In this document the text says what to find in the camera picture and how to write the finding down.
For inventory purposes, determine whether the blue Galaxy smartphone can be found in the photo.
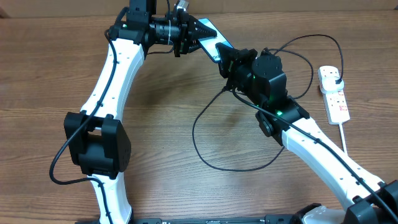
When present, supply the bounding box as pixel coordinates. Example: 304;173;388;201
198;18;233;63

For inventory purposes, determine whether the black charging cable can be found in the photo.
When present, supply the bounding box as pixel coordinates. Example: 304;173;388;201
192;34;345;173

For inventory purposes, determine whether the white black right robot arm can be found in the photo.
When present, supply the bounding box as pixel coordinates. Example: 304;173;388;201
215;43;397;223

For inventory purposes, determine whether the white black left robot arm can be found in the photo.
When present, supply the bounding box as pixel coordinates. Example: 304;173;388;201
62;0;217;223

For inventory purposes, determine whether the white charger plug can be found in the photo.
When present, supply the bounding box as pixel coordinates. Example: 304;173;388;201
320;77;345;94

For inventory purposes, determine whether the white power strip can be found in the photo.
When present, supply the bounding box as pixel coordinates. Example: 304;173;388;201
318;65;350;124

